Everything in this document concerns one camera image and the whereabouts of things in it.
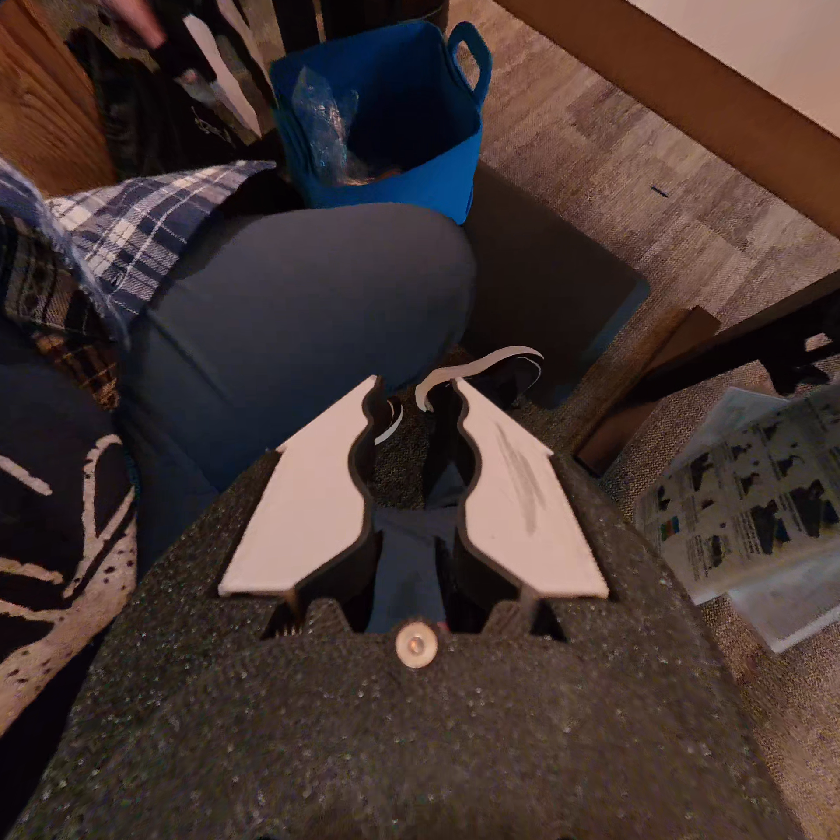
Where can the printed paper sheets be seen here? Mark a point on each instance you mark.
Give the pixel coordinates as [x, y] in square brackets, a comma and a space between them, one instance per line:
[761, 492]

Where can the person's leg in jeans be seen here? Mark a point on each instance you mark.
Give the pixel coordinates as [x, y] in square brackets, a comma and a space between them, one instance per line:
[289, 328]

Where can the wooden plank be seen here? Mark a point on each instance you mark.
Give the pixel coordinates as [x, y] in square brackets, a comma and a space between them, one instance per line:
[650, 387]

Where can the black sneaker white stripe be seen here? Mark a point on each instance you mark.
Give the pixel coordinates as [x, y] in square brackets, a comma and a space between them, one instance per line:
[505, 374]

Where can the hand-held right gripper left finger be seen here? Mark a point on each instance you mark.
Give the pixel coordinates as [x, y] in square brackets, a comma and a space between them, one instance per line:
[289, 525]

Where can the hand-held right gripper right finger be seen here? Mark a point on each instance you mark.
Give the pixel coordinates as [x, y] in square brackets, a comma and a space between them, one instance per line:
[532, 525]

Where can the black bag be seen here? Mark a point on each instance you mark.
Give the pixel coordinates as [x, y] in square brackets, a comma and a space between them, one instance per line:
[145, 112]

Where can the dark grey floor mat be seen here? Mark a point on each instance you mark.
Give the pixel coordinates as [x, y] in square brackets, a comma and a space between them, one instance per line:
[551, 276]

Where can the clear plastic bag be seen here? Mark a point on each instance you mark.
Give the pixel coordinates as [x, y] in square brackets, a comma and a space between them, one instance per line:
[326, 125]

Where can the black table foot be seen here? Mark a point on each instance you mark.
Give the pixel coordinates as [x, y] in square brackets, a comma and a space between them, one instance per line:
[761, 344]

